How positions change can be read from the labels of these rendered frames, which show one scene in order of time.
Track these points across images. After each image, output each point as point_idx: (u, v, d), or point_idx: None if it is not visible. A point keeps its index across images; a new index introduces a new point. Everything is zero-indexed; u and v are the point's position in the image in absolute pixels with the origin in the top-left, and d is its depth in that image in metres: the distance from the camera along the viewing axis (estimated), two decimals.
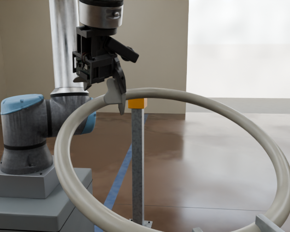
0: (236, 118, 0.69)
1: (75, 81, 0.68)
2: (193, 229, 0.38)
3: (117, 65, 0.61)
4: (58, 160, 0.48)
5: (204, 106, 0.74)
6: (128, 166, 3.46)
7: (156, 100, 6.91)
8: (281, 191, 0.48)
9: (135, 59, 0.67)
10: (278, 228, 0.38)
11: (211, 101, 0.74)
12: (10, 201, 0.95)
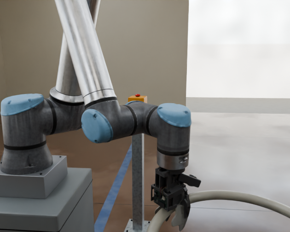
0: None
1: (157, 213, 0.82)
2: None
3: (187, 197, 0.77)
4: None
5: (265, 206, 0.82)
6: (128, 166, 3.46)
7: (156, 100, 6.91)
8: None
9: (198, 184, 0.82)
10: None
11: (271, 201, 0.81)
12: (10, 201, 0.95)
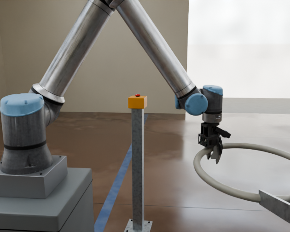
0: None
1: None
2: (258, 189, 0.91)
3: (220, 142, 1.26)
4: (197, 166, 1.10)
5: (274, 153, 1.26)
6: (128, 166, 3.46)
7: (156, 100, 6.91)
8: None
9: (229, 136, 1.31)
10: None
11: (277, 149, 1.25)
12: (10, 201, 0.95)
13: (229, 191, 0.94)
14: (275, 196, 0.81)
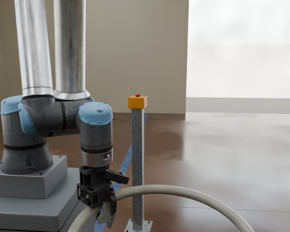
0: (218, 206, 0.80)
1: None
2: None
3: (112, 194, 0.78)
4: None
5: (190, 197, 0.86)
6: (128, 166, 3.46)
7: (156, 100, 6.91)
8: None
9: (126, 181, 0.85)
10: None
11: (195, 192, 0.86)
12: (10, 201, 0.95)
13: None
14: None
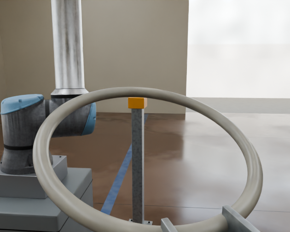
0: (213, 115, 0.72)
1: None
2: (161, 219, 0.40)
3: None
4: (36, 157, 0.50)
5: (183, 104, 0.77)
6: (128, 166, 3.46)
7: (156, 100, 6.91)
8: (249, 184, 0.51)
9: None
10: (241, 217, 0.41)
11: (189, 99, 0.76)
12: (10, 201, 0.95)
13: (97, 228, 0.40)
14: None
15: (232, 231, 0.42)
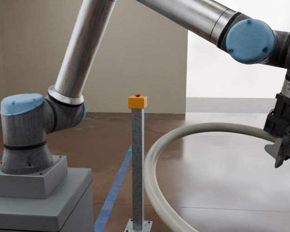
0: None
1: None
2: None
3: (287, 135, 0.72)
4: (150, 189, 0.55)
5: (269, 139, 0.78)
6: (128, 166, 3.46)
7: (156, 100, 6.91)
8: None
9: None
10: None
11: None
12: (10, 201, 0.95)
13: None
14: None
15: None
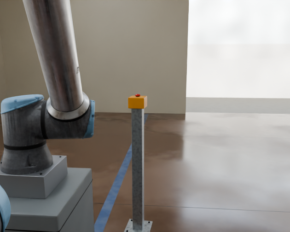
0: None
1: None
2: None
3: None
4: None
5: None
6: (128, 166, 3.46)
7: (156, 100, 6.91)
8: None
9: None
10: None
11: None
12: (10, 201, 0.95)
13: None
14: None
15: None
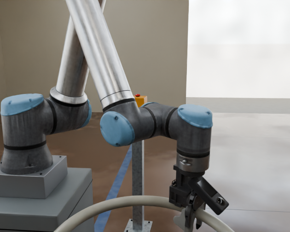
0: (208, 220, 0.72)
1: None
2: None
3: (188, 205, 0.72)
4: None
5: (177, 209, 0.78)
6: (128, 166, 3.46)
7: (156, 100, 6.91)
8: None
9: (216, 211, 0.69)
10: None
11: None
12: (10, 201, 0.95)
13: None
14: None
15: None
